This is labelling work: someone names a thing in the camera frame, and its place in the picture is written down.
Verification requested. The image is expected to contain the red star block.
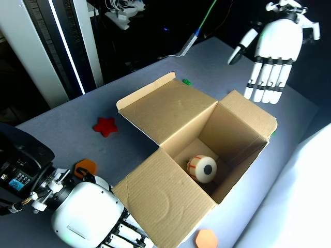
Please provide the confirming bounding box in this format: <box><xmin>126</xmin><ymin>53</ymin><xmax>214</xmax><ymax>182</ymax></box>
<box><xmin>93</xmin><ymin>117</ymin><xmax>119</xmax><ymax>137</ymax></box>

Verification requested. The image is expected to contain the green cable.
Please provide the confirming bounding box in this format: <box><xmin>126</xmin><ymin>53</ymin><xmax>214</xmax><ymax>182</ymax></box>
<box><xmin>198</xmin><ymin>0</ymin><xmax>218</xmax><ymax>31</ymax></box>

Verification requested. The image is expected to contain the orange hexagon block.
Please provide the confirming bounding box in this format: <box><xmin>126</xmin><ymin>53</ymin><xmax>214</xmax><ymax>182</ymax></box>
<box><xmin>195</xmin><ymin>228</ymin><xmax>219</xmax><ymax>248</ymax></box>
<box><xmin>74</xmin><ymin>159</ymin><xmax>98</xmax><ymax>179</ymax></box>

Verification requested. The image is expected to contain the grey table cloth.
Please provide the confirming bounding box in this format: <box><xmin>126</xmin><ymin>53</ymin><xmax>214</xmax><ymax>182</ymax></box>
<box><xmin>0</xmin><ymin>36</ymin><xmax>321</xmax><ymax>248</ymax></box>

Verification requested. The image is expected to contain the grey adapter with blue plug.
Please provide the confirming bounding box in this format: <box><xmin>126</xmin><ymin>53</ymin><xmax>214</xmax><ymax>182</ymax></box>
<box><xmin>180</xmin><ymin>28</ymin><xmax>201</xmax><ymax>56</ymax></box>

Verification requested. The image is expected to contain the white cable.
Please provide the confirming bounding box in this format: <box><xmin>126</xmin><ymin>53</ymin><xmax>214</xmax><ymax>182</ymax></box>
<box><xmin>158</xmin><ymin>53</ymin><xmax>183</xmax><ymax>60</ymax></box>

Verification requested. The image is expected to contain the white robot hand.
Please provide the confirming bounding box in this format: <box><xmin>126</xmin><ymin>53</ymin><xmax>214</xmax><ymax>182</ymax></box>
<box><xmin>227</xmin><ymin>18</ymin><xmax>304</xmax><ymax>104</ymax></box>
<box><xmin>50</xmin><ymin>172</ymin><xmax>156</xmax><ymax>248</ymax></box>

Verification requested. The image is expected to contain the white cabinet with light strip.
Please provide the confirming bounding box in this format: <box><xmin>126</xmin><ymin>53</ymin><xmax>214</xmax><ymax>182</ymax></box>
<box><xmin>0</xmin><ymin>0</ymin><xmax>104</xmax><ymax>108</ymax></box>

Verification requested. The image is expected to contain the brown cardboard box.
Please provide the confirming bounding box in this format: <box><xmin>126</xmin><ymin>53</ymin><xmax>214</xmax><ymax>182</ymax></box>
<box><xmin>112</xmin><ymin>71</ymin><xmax>279</xmax><ymax>247</ymax></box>

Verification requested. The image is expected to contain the white plastic parts pile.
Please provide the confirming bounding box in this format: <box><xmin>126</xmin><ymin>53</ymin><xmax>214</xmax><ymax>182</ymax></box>
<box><xmin>104</xmin><ymin>0</ymin><xmax>145</xmax><ymax>30</ymax></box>

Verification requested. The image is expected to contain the eyeball toy ball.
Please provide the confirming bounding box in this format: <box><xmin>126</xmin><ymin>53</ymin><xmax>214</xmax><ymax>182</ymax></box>
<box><xmin>186</xmin><ymin>154</ymin><xmax>217</xmax><ymax>184</ymax></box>

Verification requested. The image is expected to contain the white backdrop sheet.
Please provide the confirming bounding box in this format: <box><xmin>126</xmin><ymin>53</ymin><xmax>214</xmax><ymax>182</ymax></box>
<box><xmin>232</xmin><ymin>123</ymin><xmax>331</xmax><ymax>248</ymax></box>

